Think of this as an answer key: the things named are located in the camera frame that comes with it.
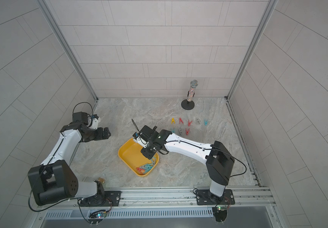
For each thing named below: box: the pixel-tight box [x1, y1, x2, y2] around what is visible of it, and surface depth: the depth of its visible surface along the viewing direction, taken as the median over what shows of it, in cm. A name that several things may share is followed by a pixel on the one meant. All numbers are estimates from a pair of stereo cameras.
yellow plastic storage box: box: [117, 137, 160, 177], surface depth 83 cm
